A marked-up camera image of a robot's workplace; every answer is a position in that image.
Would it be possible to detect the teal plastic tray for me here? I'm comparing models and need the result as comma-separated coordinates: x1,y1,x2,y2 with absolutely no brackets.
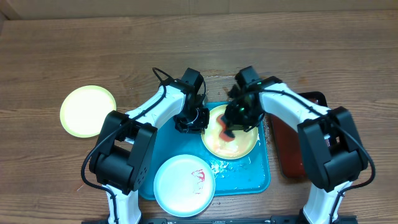
139,119,271,200

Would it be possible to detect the small yellow plate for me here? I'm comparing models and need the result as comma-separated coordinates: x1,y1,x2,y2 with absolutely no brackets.
201,105,259,159

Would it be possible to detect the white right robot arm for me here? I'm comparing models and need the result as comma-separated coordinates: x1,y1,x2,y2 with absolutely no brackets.
219,77,375,223

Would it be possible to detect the dark red water tray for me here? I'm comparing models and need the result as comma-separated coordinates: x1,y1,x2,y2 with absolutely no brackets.
267,91,329,180

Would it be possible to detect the large yellow plate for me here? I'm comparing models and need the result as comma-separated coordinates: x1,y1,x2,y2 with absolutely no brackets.
60,85,116,138

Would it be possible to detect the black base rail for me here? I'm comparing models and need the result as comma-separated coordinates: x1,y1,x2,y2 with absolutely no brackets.
82,214,358,224

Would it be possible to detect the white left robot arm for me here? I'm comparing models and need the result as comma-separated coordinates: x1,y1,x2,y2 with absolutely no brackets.
81,78,209,223

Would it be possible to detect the light blue plate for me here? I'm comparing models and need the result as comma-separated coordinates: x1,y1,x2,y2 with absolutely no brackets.
154,154,216,217

